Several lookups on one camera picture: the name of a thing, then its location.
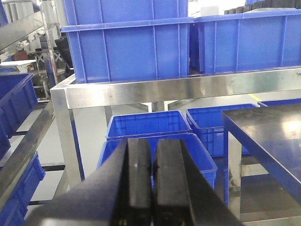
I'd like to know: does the blue floor bin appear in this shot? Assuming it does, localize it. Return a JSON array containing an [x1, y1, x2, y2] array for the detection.
[[97, 132, 218, 190], [186, 103, 257, 157], [105, 110, 192, 140]]

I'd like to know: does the blue bin right on rack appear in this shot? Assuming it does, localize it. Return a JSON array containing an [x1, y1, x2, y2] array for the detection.
[[194, 9, 301, 74]]

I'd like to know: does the blue floor bin middle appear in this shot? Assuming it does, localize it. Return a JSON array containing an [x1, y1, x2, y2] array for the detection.
[[105, 110, 192, 140]]

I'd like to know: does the stainless steel rack frame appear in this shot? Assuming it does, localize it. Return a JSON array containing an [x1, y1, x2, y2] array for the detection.
[[51, 66, 301, 187]]

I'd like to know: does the blue bin stacked on top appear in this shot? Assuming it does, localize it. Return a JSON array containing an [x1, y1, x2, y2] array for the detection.
[[63, 0, 188, 25]]

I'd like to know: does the blue bin shelf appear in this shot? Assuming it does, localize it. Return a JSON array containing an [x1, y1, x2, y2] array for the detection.
[[0, 153, 45, 226], [0, 73, 38, 138]]

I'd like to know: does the large blue bin on rack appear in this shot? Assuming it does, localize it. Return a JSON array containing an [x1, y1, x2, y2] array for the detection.
[[62, 17, 193, 83]]

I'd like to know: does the blue floor bin right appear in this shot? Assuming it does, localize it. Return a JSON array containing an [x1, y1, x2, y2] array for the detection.
[[186, 103, 257, 157]]

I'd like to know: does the blue bin left shelf lower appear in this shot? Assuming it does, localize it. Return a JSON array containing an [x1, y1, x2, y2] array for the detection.
[[0, 153, 45, 226]]

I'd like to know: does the blue floor bin near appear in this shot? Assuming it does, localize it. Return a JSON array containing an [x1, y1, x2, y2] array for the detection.
[[97, 132, 218, 190]]

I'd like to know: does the blue bin left shelf upper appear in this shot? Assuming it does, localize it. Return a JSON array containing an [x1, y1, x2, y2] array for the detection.
[[0, 73, 38, 138]]

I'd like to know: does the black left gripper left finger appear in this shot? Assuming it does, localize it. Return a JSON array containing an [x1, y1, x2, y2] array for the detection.
[[25, 138, 151, 226]]

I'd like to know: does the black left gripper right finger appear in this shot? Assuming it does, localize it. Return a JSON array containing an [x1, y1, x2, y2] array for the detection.
[[153, 139, 242, 226]]

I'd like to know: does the left steel shelf rack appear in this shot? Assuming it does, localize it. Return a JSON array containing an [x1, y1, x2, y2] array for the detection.
[[0, 10, 59, 208]]

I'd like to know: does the dark steel table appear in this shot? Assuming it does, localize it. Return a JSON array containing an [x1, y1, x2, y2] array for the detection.
[[222, 104, 301, 226]]

